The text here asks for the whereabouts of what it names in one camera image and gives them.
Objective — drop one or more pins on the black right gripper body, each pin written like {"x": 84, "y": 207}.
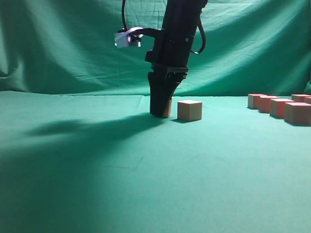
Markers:
{"x": 170, "y": 54}

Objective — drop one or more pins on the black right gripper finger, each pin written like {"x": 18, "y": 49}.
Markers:
{"x": 159, "y": 94}
{"x": 174, "y": 80}

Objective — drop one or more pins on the pink foam cube left-column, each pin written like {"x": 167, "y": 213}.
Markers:
{"x": 254, "y": 101}
{"x": 297, "y": 113}
{"x": 189, "y": 110}
{"x": 265, "y": 102}
{"x": 277, "y": 107}

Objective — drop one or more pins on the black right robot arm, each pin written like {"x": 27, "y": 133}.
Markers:
{"x": 183, "y": 16}

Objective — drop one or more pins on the green cloth backdrop and cover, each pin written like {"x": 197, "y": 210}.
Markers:
{"x": 80, "y": 153}

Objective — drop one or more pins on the pink foam cube far right-column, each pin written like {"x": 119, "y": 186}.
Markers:
{"x": 299, "y": 97}

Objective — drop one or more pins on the pink foam cube right-column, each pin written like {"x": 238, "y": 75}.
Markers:
{"x": 307, "y": 100}
{"x": 299, "y": 97}

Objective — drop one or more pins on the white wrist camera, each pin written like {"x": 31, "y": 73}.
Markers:
{"x": 127, "y": 38}

